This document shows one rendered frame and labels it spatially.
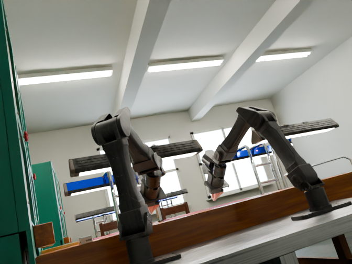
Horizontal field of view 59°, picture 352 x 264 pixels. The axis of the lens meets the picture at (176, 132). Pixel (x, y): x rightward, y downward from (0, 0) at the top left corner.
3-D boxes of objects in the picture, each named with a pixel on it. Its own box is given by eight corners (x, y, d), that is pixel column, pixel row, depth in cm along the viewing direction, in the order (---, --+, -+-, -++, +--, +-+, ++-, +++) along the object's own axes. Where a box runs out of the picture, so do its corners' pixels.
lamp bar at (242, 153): (281, 151, 242) (277, 142, 244) (212, 165, 216) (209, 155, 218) (274, 154, 249) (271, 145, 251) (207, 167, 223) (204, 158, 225)
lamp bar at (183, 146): (204, 150, 153) (199, 136, 155) (71, 174, 127) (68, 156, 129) (197, 154, 160) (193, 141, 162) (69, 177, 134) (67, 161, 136)
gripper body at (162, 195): (135, 195, 119) (136, 180, 116) (160, 189, 124) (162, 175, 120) (141, 207, 114) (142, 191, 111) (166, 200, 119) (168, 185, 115)
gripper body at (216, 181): (202, 184, 144) (205, 171, 140) (221, 180, 148) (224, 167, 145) (210, 193, 139) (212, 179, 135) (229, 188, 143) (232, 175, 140)
